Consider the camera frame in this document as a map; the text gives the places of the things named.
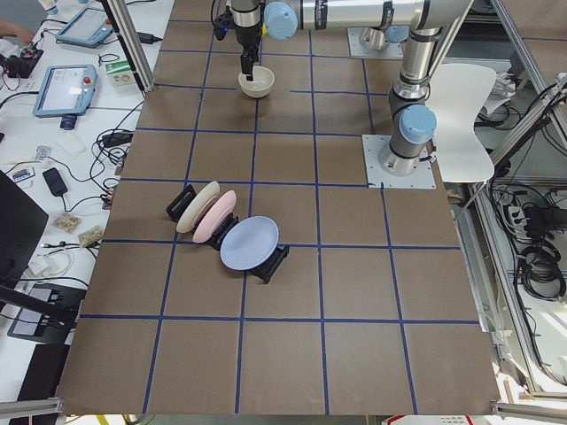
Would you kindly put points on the aluminium frame post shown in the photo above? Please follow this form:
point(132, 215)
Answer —
point(123, 26)

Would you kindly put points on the light blue plate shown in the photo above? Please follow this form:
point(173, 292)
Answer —
point(249, 243)

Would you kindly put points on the green white carton box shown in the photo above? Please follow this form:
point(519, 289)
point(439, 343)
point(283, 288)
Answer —
point(119, 73)

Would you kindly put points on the black dish rack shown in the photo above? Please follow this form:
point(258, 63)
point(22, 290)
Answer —
point(264, 271)

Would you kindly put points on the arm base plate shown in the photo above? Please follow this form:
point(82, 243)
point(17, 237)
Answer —
point(392, 52)
point(386, 171)

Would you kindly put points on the white ceramic bowl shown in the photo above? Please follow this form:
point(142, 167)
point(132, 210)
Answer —
point(262, 82)

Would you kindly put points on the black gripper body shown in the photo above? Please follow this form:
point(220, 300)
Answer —
point(247, 36)

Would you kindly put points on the blue teach pendant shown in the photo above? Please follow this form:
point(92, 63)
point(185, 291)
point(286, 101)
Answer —
point(66, 90)

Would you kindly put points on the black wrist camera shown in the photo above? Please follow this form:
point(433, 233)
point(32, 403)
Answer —
point(222, 24)

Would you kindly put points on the pink plate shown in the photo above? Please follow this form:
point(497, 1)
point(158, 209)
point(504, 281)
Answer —
point(221, 209)

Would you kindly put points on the cream plate in rack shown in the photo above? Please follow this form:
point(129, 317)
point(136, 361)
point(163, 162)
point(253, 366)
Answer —
point(198, 207)

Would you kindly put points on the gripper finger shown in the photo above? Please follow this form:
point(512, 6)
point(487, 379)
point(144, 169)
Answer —
point(255, 53)
point(246, 66)

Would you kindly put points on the white chair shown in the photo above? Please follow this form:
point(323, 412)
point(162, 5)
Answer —
point(458, 93)

